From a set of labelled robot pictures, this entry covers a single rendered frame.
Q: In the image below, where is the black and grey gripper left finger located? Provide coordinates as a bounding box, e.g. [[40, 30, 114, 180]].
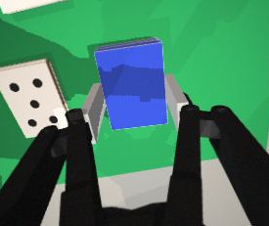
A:
[[0, 83, 106, 226]]

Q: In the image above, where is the green felt mat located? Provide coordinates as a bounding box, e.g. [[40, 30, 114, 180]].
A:
[[0, 0, 269, 189]]

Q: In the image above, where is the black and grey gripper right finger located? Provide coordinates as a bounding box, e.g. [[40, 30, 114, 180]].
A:
[[163, 73, 269, 226]]

